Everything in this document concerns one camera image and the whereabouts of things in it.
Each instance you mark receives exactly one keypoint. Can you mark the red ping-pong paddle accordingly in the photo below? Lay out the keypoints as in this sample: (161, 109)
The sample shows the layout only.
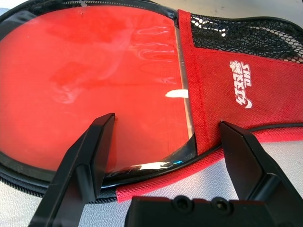
(71, 71)

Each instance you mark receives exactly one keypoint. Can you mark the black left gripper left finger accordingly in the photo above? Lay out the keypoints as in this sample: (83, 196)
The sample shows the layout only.
(71, 177)

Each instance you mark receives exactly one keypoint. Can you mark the red black paddle case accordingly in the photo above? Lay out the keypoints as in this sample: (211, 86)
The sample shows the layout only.
(225, 71)

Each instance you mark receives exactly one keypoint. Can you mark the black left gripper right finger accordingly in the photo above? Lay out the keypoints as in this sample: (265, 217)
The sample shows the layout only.
(255, 170)

